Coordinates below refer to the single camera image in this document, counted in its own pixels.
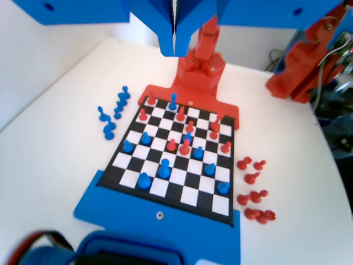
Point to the blue knight chess piece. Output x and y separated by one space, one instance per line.
109 135

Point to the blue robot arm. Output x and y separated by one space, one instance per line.
132 241

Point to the red pawn chess piece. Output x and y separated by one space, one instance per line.
189 127
171 145
143 116
250 214
214 135
225 148
258 165
242 199

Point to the blue queen chess piece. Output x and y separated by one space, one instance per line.
173 105

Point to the red rook chess piece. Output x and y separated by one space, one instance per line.
264 218
243 164

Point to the blue base plate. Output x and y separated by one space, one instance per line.
138 209

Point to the red king chess piece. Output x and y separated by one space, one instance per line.
215 125

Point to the black and white chessboard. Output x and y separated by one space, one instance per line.
176 176

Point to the red leader arm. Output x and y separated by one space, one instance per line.
289 74

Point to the red robot arm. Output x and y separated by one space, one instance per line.
198 74

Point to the blue rook chess piece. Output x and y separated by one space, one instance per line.
144 182
125 93

